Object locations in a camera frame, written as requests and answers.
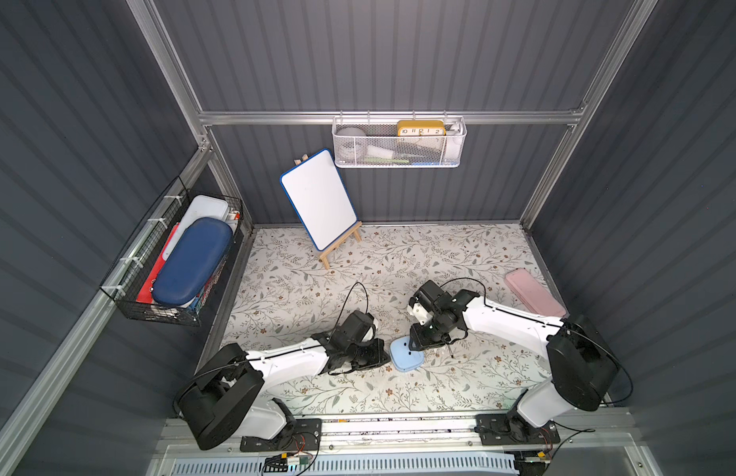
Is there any white board blue frame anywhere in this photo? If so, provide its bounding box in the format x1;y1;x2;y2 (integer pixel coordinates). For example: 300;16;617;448
278;148;360;252

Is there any red folder in basket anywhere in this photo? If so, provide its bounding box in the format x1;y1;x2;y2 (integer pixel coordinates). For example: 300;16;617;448
136;223;179;305

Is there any yellow clock in basket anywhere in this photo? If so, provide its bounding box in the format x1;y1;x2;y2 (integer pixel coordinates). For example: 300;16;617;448
397;119;447;137

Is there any tape roll in basket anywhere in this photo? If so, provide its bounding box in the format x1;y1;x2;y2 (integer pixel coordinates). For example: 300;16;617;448
333;127;367;164

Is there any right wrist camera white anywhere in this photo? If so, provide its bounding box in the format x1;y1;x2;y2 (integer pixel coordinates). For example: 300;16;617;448
407;297;431;325

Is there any black wire side basket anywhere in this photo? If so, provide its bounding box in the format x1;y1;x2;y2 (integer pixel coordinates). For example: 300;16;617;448
100;178;245;327

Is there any pink rectangular case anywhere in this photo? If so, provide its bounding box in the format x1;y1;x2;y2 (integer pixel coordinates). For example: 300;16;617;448
505;269;567;317

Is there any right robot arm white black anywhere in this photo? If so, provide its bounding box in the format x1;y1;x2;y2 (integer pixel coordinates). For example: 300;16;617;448
407;281;623;440

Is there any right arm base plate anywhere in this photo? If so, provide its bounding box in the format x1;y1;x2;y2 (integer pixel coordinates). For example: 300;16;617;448
474;413;560;449

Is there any white wire wall basket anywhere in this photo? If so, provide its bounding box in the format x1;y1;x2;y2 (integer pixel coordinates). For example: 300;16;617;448
332;115;468;169

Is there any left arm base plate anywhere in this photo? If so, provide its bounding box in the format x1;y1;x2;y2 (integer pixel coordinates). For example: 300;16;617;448
239;418;322;453

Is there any dark blue oval case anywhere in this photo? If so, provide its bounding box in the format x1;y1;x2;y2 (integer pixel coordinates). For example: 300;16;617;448
152;217;233;307

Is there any white plastic box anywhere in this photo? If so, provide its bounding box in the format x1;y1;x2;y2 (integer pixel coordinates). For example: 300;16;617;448
161;194;229;261

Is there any light blue alarm clock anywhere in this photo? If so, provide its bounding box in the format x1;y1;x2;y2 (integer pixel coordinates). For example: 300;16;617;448
390;336;425;373

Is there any small wooden easel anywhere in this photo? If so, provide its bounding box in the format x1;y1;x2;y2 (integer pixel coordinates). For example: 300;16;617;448
293;153;364;270

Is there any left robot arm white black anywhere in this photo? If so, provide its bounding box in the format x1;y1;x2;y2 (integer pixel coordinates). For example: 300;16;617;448
173;311;390;450

